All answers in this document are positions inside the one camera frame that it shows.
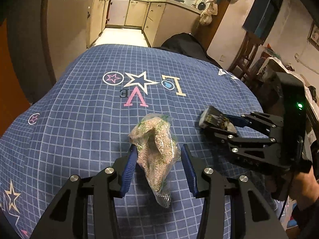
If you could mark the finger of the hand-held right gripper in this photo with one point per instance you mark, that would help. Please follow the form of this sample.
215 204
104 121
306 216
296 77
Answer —
254 151
264 122

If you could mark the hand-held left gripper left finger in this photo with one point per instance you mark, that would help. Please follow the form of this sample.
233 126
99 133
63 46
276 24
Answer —
128 171

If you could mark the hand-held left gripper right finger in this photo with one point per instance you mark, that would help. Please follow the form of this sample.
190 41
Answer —
190 171

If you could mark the clear bag of grains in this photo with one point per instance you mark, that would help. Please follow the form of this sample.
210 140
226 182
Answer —
157 151

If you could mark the dark green patterned packet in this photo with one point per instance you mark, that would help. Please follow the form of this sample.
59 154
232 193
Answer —
214 119

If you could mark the person's right hand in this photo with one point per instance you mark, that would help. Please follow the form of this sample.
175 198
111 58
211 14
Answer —
305 189

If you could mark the dark wooden table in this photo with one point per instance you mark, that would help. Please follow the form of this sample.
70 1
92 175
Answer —
270 79

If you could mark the white cloth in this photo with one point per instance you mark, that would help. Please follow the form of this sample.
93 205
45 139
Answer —
276 62

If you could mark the blue checkered star tablecloth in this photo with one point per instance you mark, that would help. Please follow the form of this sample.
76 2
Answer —
87 117

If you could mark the dark wooden chair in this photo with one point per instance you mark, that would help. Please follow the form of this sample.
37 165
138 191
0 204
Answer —
245 54

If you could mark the framed elephant picture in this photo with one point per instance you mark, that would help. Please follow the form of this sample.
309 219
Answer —
314 33

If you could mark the dark window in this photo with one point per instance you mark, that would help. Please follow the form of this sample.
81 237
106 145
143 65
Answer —
261 17

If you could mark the black bag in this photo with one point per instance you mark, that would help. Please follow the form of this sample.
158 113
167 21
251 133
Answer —
184 44

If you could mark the hanging beige bag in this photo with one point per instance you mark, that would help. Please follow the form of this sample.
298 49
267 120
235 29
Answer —
208 16

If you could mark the orange wooden cabinet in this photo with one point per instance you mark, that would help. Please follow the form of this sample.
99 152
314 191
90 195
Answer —
10 84

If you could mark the grey refrigerator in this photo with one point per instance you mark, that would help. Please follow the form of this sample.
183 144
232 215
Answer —
67 25

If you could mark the beige lower kitchen cabinets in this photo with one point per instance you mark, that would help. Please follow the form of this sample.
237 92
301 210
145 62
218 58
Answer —
134 12

